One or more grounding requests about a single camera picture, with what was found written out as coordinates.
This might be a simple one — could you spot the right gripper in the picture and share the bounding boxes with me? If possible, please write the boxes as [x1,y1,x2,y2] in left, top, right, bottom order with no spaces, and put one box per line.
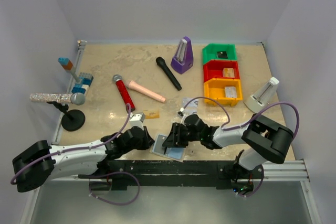
[162,122,202,148]

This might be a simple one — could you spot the blue credit cards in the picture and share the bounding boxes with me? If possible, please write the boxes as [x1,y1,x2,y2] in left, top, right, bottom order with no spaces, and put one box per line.
[152,134,184,159]

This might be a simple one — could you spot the beige leather card holder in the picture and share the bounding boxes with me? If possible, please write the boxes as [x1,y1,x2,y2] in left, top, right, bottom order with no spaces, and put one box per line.
[149,133,186,162]

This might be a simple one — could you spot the gold VIP card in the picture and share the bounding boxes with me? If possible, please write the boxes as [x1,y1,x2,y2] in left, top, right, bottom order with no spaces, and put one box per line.
[143,110,160,119]

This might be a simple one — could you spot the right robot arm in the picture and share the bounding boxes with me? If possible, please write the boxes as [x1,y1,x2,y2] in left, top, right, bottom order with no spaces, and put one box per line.
[162,114,298,180]

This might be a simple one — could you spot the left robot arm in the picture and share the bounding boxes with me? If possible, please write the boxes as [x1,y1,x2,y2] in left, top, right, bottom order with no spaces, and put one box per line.
[10,126,154,193]

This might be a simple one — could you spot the card stack in yellow bin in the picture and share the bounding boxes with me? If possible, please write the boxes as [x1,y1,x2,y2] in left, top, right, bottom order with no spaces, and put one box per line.
[224,86,237,99]

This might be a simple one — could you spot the pink microphone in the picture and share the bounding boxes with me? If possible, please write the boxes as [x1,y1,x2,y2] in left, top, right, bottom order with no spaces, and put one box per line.
[125,80,166,103]

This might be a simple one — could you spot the yellow storage bin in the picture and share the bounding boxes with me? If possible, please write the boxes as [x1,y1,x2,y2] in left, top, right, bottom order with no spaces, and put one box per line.
[203,78,243,106]

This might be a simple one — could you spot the red glitter microphone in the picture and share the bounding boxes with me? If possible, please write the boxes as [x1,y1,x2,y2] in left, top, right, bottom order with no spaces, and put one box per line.
[112,74,135,112]

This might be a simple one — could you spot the black microphone stand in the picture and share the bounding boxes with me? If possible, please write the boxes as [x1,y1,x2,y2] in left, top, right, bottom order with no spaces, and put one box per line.
[48,102,86,132]

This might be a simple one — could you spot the red storage bin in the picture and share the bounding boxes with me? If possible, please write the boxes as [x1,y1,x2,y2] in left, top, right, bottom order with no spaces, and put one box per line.
[203,60,240,82]

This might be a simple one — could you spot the purple metronome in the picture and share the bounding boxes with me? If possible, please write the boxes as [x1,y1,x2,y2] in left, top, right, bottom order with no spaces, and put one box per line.
[171,36,194,74]

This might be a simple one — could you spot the black microphone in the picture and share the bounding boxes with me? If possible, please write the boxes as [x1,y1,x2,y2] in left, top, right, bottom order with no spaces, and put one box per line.
[155,57,182,91]

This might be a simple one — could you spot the silver glitter microphone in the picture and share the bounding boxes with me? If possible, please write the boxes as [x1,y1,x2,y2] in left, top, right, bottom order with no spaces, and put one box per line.
[29,93,86,105]

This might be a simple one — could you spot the wooden block in red bin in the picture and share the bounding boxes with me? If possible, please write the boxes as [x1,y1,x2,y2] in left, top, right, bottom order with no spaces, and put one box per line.
[223,68,235,79]

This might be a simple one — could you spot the blue toy brick tower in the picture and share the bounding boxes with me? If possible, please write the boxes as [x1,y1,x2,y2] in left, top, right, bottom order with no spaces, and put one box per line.
[58,58,94,96]

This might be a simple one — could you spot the green storage bin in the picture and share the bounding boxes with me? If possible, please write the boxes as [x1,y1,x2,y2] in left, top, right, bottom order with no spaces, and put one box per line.
[202,44,238,64]

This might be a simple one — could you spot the black item in green bin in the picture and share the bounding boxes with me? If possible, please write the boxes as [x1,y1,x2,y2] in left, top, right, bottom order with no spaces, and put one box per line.
[217,51,228,59]

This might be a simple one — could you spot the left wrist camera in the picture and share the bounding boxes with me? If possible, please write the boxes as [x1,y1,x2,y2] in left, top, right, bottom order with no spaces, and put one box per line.
[129,112,145,130]

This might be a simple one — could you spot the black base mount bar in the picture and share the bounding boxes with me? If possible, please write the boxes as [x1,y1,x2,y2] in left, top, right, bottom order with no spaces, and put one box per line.
[78,159,263,190]

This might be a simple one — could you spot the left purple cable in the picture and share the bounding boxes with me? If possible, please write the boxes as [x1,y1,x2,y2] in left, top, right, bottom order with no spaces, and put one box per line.
[10,103,132,185]

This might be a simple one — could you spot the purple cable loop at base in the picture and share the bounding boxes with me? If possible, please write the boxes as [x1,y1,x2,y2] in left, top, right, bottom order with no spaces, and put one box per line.
[88,170,143,206]

